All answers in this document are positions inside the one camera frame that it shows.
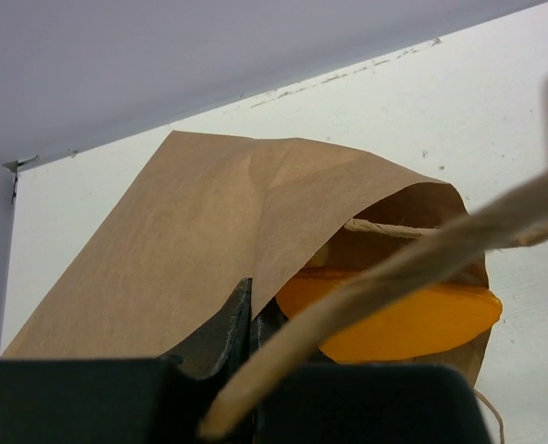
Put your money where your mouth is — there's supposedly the brown paper bag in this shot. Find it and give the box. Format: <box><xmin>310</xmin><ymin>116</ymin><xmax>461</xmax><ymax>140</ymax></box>
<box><xmin>0</xmin><ymin>129</ymin><xmax>548</xmax><ymax>444</ymax></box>

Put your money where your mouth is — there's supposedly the long orange fake baguette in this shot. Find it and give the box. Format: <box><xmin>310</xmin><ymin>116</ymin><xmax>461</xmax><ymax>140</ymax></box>
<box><xmin>276</xmin><ymin>265</ymin><xmax>504</xmax><ymax>364</ymax></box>

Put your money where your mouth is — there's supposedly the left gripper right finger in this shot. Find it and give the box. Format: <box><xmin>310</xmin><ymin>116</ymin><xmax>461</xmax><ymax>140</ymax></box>
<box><xmin>250</xmin><ymin>304</ymin><xmax>289</xmax><ymax>356</ymax></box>

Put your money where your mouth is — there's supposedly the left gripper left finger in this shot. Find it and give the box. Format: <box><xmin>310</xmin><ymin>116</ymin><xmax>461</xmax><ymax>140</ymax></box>
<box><xmin>160</xmin><ymin>277</ymin><xmax>252</xmax><ymax>380</ymax></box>

